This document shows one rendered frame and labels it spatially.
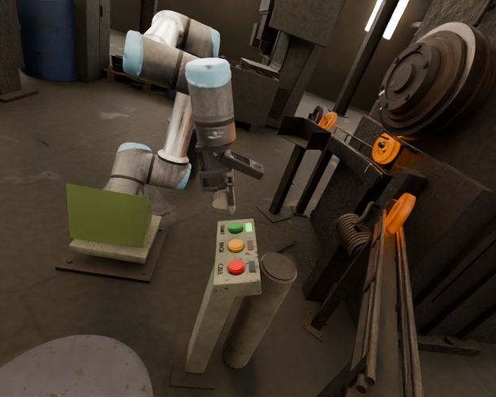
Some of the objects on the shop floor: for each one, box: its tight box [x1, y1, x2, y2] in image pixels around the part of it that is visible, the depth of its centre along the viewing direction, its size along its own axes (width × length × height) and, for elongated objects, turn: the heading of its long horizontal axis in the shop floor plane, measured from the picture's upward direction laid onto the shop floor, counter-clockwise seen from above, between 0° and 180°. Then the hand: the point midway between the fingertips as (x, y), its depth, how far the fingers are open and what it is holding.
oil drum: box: [16, 0, 77, 82], centre depth 302 cm, size 59×59×89 cm
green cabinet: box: [74, 0, 110, 83], centre depth 324 cm, size 48×70×150 cm
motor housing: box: [302, 213, 372, 302], centre depth 127 cm, size 13×22×54 cm, turn 158°
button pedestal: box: [169, 218, 261, 390], centre depth 84 cm, size 16×24×62 cm, turn 158°
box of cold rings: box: [217, 55, 279, 134], centre depth 369 cm, size 103×83×79 cm
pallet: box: [103, 54, 166, 96], centre depth 408 cm, size 120×81×44 cm
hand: (233, 209), depth 72 cm, fingers closed
